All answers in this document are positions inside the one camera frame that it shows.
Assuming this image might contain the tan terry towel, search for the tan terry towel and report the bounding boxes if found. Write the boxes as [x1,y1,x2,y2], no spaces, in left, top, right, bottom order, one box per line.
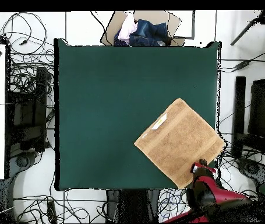
[133,97,227,189]

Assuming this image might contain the grey round stand foot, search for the grey round stand foot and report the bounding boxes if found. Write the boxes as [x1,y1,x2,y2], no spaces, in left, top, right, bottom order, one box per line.
[238,158,265,187]
[9,151,38,173]

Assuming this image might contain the dark green table cloth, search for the dark green table cloth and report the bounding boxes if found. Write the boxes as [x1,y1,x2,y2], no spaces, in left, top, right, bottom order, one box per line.
[54,38,221,191]

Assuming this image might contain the blue jeans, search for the blue jeans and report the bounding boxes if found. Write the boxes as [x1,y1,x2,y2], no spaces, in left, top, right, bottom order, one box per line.
[113,19,172,47]

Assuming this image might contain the cardboard box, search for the cardboard box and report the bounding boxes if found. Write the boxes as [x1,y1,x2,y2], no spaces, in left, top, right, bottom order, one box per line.
[100,10,186,47]

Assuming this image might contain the white garment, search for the white garment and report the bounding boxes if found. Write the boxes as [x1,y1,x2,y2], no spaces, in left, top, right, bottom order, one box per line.
[117,12,138,44]

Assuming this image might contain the black power strip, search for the black power strip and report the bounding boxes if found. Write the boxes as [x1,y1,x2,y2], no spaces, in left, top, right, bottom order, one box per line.
[47,201,57,223]

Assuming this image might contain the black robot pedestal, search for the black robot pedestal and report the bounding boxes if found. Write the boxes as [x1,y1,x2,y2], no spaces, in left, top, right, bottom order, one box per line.
[105,189,162,223]

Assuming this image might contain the black power adapter with cable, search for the black power adapter with cable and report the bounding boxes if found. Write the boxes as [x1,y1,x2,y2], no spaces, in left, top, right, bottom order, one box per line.
[220,47,265,73]

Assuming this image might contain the black looped cable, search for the black looped cable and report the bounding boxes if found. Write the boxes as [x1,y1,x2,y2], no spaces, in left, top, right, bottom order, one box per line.
[1,11,48,55]

